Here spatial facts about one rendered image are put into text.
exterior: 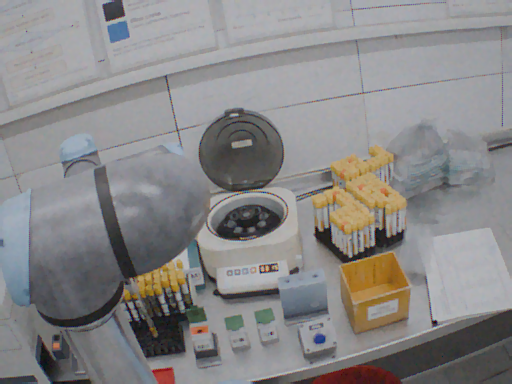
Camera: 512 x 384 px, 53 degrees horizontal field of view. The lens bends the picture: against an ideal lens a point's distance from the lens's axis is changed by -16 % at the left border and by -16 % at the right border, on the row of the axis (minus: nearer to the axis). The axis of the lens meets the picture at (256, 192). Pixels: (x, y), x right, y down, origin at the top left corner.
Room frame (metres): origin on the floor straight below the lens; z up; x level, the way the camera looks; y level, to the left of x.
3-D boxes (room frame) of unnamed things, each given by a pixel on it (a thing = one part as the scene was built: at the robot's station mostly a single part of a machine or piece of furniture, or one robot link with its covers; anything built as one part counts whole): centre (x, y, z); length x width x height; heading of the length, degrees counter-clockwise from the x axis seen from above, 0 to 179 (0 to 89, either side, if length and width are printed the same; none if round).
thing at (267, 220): (1.20, 0.03, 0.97); 0.15 x 0.15 x 0.07
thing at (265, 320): (0.90, 0.03, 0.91); 0.05 x 0.04 x 0.07; 4
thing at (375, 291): (0.91, -0.21, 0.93); 0.13 x 0.13 x 0.10; 3
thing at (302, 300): (0.96, -0.06, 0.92); 0.10 x 0.07 x 0.10; 89
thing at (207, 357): (0.87, 0.17, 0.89); 0.09 x 0.05 x 0.04; 2
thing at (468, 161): (1.38, -0.65, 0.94); 0.20 x 0.17 x 0.14; 69
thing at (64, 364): (0.82, 0.47, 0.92); 0.21 x 0.07 x 0.05; 94
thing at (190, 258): (1.21, 0.21, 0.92); 0.24 x 0.12 x 0.10; 4
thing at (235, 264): (1.18, 0.03, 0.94); 0.30 x 0.24 x 0.12; 175
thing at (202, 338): (0.87, 0.17, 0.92); 0.05 x 0.04 x 0.06; 2
